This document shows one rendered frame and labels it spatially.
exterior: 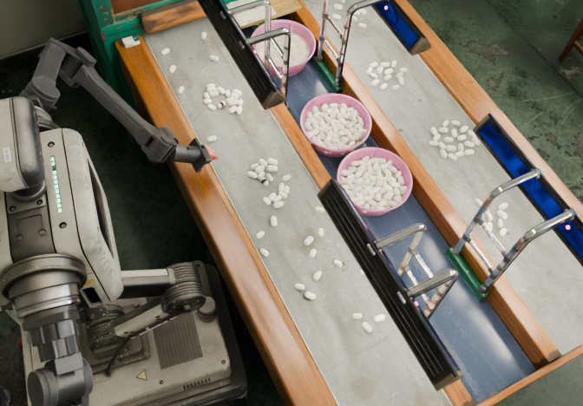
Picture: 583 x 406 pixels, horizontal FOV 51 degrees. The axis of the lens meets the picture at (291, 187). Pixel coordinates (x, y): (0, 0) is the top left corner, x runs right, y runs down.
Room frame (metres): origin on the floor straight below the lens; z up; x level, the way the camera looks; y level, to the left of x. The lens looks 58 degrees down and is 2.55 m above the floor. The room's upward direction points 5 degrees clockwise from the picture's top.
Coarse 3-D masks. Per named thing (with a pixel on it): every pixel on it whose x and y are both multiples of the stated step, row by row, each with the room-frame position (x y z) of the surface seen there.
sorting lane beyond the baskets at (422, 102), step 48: (336, 0) 2.11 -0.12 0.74; (384, 48) 1.84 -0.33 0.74; (384, 96) 1.58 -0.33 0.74; (432, 96) 1.61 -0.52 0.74; (480, 144) 1.39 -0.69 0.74; (480, 192) 1.18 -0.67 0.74; (480, 240) 0.98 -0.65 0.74; (528, 240) 1.00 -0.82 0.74; (528, 288) 0.83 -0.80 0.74; (576, 288) 0.84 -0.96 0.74; (576, 336) 0.68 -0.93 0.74
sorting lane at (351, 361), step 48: (192, 48) 1.75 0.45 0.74; (192, 96) 1.49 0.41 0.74; (240, 96) 1.52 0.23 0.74; (240, 144) 1.29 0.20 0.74; (288, 144) 1.31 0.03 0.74; (240, 192) 1.09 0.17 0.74; (288, 240) 0.92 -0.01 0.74; (336, 240) 0.93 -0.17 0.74; (288, 288) 0.75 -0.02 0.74; (336, 288) 0.76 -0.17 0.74; (336, 336) 0.61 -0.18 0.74; (384, 336) 0.62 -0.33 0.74; (336, 384) 0.46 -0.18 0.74; (384, 384) 0.48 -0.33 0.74
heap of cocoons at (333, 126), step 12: (312, 108) 1.49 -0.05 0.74; (324, 108) 1.49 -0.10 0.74; (336, 108) 1.51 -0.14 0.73; (348, 108) 1.50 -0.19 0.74; (312, 120) 1.43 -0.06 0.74; (324, 120) 1.45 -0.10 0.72; (336, 120) 1.45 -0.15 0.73; (348, 120) 1.46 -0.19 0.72; (360, 120) 1.45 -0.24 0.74; (312, 132) 1.37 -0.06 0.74; (324, 132) 1.39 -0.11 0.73; (336, 132) 1.39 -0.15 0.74; (348, 132) 1.39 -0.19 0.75; (360, 132) 1.40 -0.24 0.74; (312, 144) 1.33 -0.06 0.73; (324, 144) 1.33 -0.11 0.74; (336, 144) 1.34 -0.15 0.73; (348, 144) 1.35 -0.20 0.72
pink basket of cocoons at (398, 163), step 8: (352, 152) 1.28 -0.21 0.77; (360, 152) 1.29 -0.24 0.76; (368, 152) 1.30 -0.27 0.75; (376, 152) 1.30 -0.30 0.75; (384, 152) 1.30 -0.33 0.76; (344, 160) 1.25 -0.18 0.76; (352, 160) 1.27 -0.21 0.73; (392, 160) 1.28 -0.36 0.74; (400, 160) 1.27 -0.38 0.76; (344, 168) 1.23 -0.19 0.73; (400, 168) 1.25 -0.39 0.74; (408, 168) 1.23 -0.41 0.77; (408, 176) 1.21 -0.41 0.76; (408, 184) 1.18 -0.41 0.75; (408, 192) 1.14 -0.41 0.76; (360, 208) 1.07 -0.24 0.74; (368, 208) 1.05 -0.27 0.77; (392, 208) 1.06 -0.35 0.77
